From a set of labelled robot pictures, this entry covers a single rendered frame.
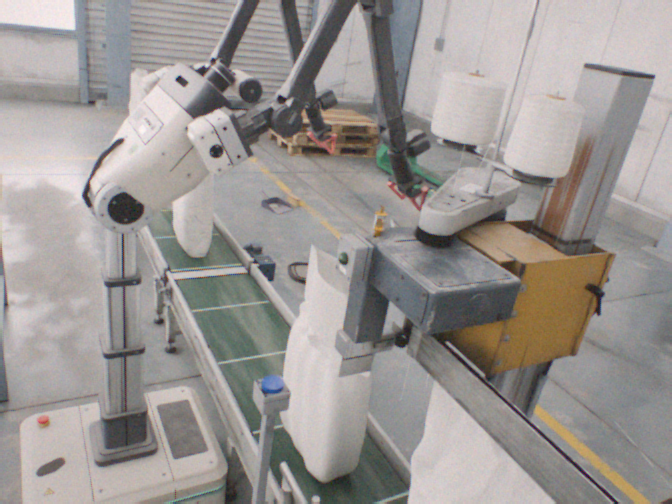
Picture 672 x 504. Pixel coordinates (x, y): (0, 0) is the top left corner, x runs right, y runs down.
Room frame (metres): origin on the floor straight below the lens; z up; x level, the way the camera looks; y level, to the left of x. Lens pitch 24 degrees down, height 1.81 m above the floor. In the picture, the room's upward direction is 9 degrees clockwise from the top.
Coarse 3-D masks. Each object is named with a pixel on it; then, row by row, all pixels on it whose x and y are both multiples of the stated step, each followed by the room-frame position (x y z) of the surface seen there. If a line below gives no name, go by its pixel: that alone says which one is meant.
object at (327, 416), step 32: (320, 256) 1.68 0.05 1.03; (320, 288) 1.48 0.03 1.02; (320, 320) 1.46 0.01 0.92; (288, 352) 1.60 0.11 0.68; (320, 352) 1.44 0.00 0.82; (288, 384) 1.57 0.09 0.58; (320, 384) 1.39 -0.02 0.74; (352, 384) 1.35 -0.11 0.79; (288, 416) 1.54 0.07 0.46; (320, 416) 1.36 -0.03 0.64; (352, 416) 1.35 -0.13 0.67; (320, 448) 1.34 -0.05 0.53; (352, 448) 1.36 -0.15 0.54; (320, 480) 1.35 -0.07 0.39
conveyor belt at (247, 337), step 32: (192, 288) 2.45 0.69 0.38; (224, 288) 2.50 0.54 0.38; (256, 288) 2.55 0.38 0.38; (224, 320) 2.20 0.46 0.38; (256, 320) 2.25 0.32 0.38; (224, 352) 1.96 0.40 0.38; (256, 352) 2.00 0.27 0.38; (256, 416) 1.61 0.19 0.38; (288, 448) 1.47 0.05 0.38; (352, 480) 1.38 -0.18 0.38; (384, 480) 1.40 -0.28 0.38
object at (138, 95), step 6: (138, 72) 4.40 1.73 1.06; (144, 72) 4.40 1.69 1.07; (132, 78) 4.19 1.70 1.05; (138, 78) 4.12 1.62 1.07; (132, 84) 4.19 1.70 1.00; (138, 84) 4.12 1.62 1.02; (132, 90) 4.19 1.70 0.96; (138, 90) 4.11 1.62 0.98; (132, 96) 4.18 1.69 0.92; (138, 96) 4.09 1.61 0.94; (144, 96) 4.03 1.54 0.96; (132, 102) 4.17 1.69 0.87; (138, 102) 4.07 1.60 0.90; (132, 108) 4.17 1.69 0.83
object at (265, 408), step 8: (280, 376) 1.26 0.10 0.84; (256, 384) 1.21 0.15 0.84; (256, 392) 1.21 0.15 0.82; (280, 392) 1.20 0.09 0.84; (288, 392) 1.21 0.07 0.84; (256, 400) 1.20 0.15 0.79; (264, 400) 1.16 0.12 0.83; (272, 400) 1.17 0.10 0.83; (280, 400) 1.19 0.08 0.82; (288, 400) 1.20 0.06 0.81; (264, 408) 1.16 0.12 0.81; (272, 408) 1.18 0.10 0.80; (280, 408) 1.19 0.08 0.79; (288, 408) 1.20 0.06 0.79
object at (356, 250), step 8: (344, 240) 1.16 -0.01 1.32; (352, 240) 1.15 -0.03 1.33; (360, 240) 1.15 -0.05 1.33; (344, 248) 1.15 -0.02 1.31; (352, 248) 1.12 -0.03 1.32; (360, 248) 1.12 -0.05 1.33; (352, 256) 1.12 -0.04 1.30; (360, 256) 1.12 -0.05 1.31; (368, 256) 1.13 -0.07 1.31; (336, 264) 1.17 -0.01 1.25; (352, 264) 1.11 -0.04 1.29; (360, 264) 1.12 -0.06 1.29; (368, 264) 1.13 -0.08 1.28; (352, 272) 1.11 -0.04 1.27; (360, 272) 1.12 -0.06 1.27; (368, 272) 1.13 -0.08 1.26; (352, 280) 1.11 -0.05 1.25; (360, 280) 1.12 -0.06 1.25
